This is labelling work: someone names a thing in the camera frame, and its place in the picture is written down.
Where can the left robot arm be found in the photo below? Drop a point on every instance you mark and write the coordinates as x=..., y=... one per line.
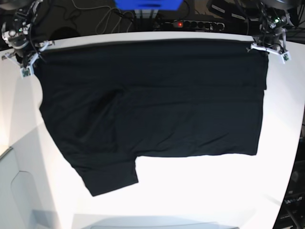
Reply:
x=274, y=16

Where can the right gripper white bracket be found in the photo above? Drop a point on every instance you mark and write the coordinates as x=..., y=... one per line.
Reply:
x=26, y=60

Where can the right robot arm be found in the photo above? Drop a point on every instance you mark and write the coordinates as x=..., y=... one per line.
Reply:
x=17, y=34

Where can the black T-shirt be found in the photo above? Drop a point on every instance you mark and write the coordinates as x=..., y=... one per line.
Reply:
x=106, y=105

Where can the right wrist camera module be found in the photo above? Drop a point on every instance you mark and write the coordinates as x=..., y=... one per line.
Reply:
x=25, y=72

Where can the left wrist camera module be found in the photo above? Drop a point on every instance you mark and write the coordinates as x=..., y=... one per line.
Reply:
x=285, y=57

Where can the white power strip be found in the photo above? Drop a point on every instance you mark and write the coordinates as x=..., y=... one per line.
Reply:
x=195, y=25

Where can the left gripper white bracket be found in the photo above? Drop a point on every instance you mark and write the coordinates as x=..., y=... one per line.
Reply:
x=275, y=45

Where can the blue box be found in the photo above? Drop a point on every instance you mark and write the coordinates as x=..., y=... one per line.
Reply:
x=148, y=4

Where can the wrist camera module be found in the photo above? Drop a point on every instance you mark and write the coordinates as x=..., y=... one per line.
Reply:
x=25, y=72
x=285, y=57

